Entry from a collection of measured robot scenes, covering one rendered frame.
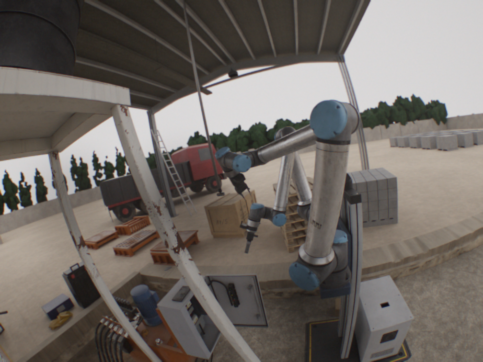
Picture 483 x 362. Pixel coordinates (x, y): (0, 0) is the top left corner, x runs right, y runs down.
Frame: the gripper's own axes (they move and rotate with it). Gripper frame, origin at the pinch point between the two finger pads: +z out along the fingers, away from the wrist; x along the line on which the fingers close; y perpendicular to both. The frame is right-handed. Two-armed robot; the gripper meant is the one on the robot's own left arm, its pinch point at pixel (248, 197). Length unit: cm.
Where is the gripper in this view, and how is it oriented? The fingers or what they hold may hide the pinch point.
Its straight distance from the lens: 128.8
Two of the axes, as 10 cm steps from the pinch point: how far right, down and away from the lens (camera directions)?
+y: -5.3, -3.3, 7.8
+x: -7.5, 6.1, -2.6
